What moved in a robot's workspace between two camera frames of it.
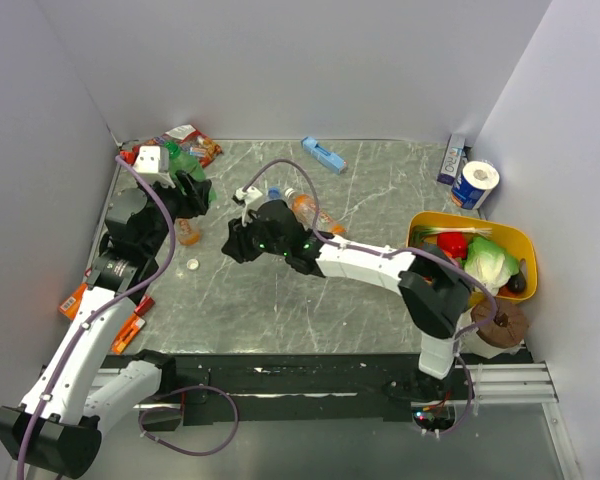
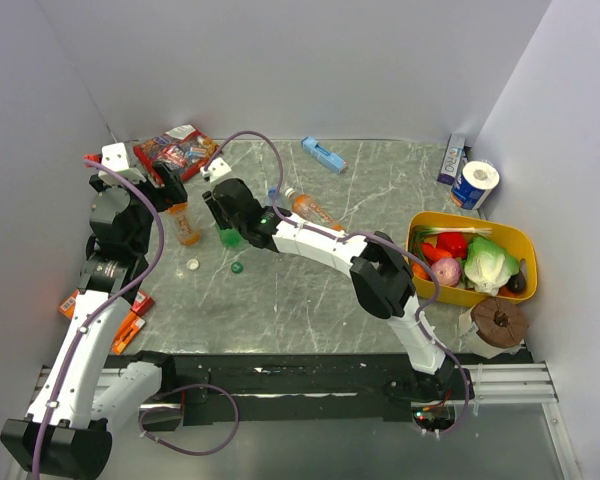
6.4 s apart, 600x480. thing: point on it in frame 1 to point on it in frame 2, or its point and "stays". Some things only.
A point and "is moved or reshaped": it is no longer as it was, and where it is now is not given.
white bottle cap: [192, 264] stays
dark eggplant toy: [517, 282] stays
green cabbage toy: [489, 264] stays
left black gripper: [195, 201] to [171, 192]
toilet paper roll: [475, 184] stays
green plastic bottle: [181, 161] is moved or reshaped
